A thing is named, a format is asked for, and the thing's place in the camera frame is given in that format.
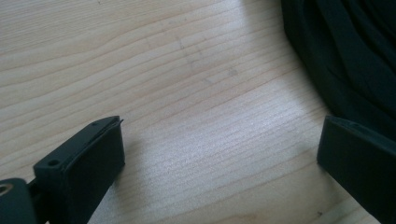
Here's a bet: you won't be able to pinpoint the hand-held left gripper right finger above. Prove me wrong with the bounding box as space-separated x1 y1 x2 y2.
317 115 396 224

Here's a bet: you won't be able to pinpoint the black pants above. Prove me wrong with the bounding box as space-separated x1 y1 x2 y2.
279 0 396 142

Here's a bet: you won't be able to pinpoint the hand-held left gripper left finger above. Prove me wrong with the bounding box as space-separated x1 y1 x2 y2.
32 115 126 224

